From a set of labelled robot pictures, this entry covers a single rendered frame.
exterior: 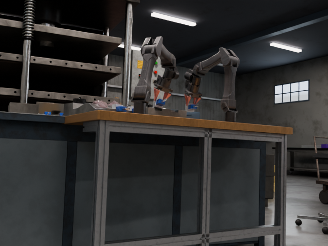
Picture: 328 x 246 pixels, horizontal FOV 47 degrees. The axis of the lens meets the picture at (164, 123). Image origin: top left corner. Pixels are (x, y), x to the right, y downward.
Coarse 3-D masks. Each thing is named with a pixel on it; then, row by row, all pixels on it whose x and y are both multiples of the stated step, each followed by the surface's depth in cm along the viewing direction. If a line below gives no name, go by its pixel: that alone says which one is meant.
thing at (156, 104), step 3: (156, 99) 226; (159, 99) 223; (165, 99) 218; (153, 102) 228; (156, 102) 225; (159, 102) 222; (162, 102) 223; (153, 105) 227; (156, 105) 226; (159, 105) 226; (162, 105) 226; (156, 108) 228; (159, 108) 228
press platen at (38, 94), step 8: (0, 88) 264; (8, 88) 266; (32, 96) 273; (40, 96) 275; (48, 96) 278; (56, 96) 280; (64, 96) 285; (72, 96) 285; (80, 96) 287; (88, 96) 290; (96, 96) 293
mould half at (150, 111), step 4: (148, 108) 223; (152, 108) 224; (164, 108) 260; (148, 112) 222; (152, 112) 224; (156, 112) 225; (160, 112) 226; (164, 112) 227; (168, 112) 228; (172, 112) 229; (176, 112) 230; (180, 112) 231; (184, 112) 233; (168, 116) 228; (172, 116) 229; (176, 116) 230; (180, 116) 231; (184, 116) 232
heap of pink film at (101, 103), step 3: (93, 102) 221; (96, 102) 220; (99, 102) 219; (102, 102) 220; (105, 102) 222; (111, 102) 230; (114, 102) 230; (117, 102) 231; (99, 105) 217; (102, 105) 217; (105, 105) 217; (111, 105) 226
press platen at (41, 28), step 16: (0, 32) 287; (16, 32) 285; (32, 32) 284; (48, 32) 283; (64, 32) 288; (80, 32) 293; (16, 48) 333; (32, 48) 331; (64, 48) 327; (80, 48) 325; (96, 48) 323; (112, 48) 321
